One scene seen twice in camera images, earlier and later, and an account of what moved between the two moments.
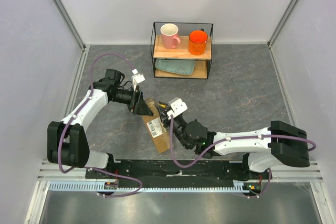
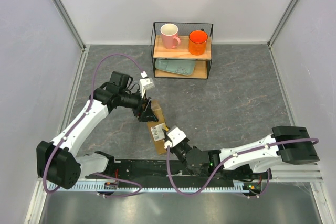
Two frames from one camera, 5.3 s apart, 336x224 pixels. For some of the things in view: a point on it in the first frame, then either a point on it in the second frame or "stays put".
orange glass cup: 197,42 stays put
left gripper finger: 143,107 → 149,115
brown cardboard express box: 156,128 stays put
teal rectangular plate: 182,67 stays put
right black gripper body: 178,126 → 180,152
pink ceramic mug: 168,31 stays put
